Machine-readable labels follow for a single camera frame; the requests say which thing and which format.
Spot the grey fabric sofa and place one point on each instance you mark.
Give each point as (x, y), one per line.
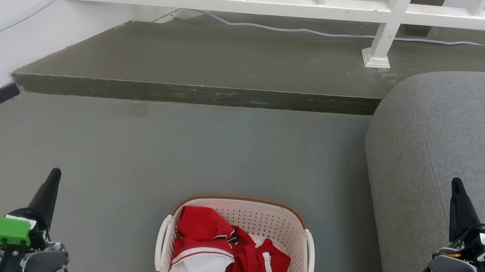
(451, 137)

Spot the red garment white trim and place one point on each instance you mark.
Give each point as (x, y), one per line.
(252, 265)

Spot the white railing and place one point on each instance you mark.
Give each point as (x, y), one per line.
(289, 2)

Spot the red garment with white stripes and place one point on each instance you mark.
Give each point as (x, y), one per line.
(201, 244)

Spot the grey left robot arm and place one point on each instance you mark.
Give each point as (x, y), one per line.
(39, 261)

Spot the white laundry basket brown rim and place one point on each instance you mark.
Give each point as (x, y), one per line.
(280, 224)

